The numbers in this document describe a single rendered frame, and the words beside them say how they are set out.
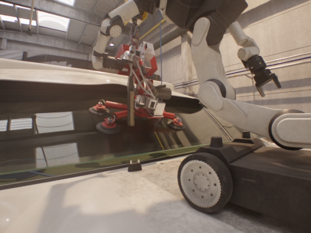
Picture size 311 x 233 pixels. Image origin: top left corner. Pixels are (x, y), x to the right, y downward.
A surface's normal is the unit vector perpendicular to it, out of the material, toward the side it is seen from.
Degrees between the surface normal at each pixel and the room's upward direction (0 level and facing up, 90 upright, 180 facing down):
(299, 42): 90
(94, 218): 10
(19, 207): 43
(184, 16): 133
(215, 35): 148
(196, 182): 90
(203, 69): 90
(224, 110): 108
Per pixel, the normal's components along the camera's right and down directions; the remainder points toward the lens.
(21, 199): 0.23, -0.82
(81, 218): -0.17, -0.98
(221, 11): -0.56, 0.32
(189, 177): -0.76, 0.00
